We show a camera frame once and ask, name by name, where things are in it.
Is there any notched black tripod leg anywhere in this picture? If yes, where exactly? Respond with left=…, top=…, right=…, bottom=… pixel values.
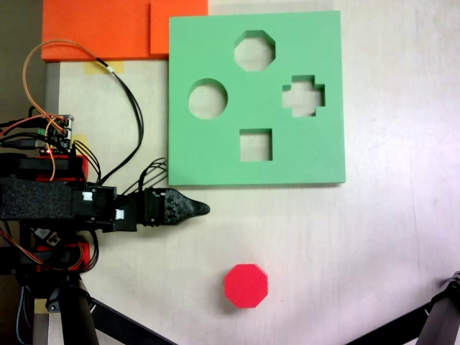
left=344, top=271, right=460, bottom=345

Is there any red and black table clamp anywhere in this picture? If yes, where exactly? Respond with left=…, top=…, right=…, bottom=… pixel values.
left=16, top=152, right=90, bottom=183
left=19, top=242, right=90, bottom=276

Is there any red octagonal pillar block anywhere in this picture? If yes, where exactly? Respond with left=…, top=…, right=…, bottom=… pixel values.
left=224, top=264, right=270, bottom=309

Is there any thin black tripod leg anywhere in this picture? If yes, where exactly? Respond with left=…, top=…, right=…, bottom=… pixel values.
left=89, top=297, right=179, bottom=345

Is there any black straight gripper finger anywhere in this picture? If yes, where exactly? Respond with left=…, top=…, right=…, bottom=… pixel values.
left=165, top=188, right=196, bottom=227

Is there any black plug cable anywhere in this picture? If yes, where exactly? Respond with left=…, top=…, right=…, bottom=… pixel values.
left=0, top=136, right=44, bottom=150

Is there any long orange and black cable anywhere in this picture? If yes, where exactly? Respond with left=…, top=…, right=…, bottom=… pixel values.
left=22, top=39, right=145, bottom=184

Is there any thick black tripod leg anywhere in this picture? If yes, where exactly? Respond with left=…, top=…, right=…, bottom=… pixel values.
left=45, top=283, right=100, bottom=345

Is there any green shape sorter board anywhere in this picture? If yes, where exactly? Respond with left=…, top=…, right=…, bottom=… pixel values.
left=167, top=10, right=346, bottom=188

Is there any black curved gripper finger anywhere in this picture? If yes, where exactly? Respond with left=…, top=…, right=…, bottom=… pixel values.
left=192, top=198, right=212, bottom=218

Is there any small circuit board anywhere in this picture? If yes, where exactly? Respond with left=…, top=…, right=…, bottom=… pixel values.
left=37, top=114, right=76, bottom=155

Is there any wide yellow masking tape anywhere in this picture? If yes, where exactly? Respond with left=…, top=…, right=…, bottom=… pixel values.
left=83, top=60, right=125, bottom=75

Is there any black servo cable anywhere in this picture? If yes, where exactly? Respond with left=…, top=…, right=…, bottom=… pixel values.
left=73, top=139, right=102, bottom=184
left=121, top=157, right=170, bottom=201

